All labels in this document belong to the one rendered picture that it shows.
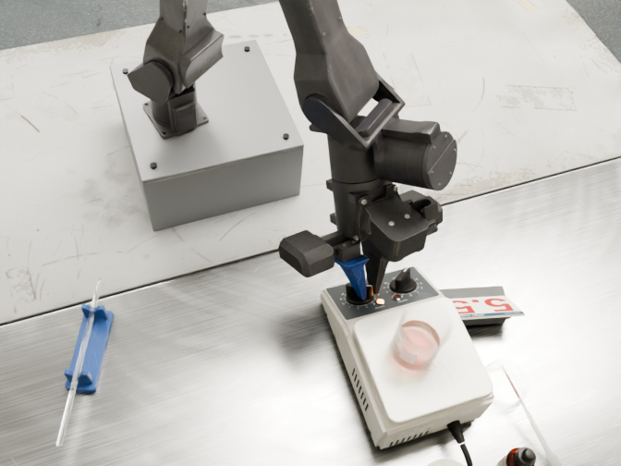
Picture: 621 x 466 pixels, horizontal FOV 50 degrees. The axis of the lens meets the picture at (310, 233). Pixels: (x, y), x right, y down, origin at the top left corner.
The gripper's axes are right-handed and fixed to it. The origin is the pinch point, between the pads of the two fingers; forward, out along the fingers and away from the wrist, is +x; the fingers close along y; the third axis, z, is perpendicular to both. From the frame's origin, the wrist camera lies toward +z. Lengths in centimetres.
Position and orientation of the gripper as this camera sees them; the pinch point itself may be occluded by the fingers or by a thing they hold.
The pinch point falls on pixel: (366, 270)
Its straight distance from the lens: 76.7
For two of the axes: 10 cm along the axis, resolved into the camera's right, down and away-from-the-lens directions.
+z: 5.1, 3.5, -7.9
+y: 8.5, -3.2, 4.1
